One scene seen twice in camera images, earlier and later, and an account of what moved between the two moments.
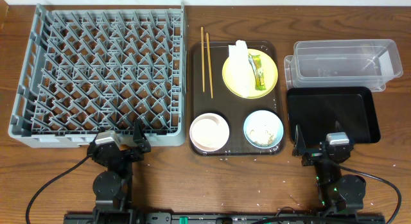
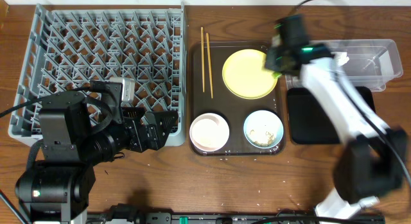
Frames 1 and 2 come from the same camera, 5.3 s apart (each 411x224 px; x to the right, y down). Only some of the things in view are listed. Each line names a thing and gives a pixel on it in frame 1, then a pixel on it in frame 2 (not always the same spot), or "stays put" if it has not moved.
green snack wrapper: [255, 61] -> [276, 74]
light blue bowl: [263, 129] stays put
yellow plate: [269, 69] stays put
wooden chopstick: [202, 58] stays put
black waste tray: [315, 110] stays put
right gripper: [312, 156] -> [271, 61]
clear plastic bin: [343, 63] stays put
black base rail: [223, 218] stays put
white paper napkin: [239, 68] -> [341, 56]
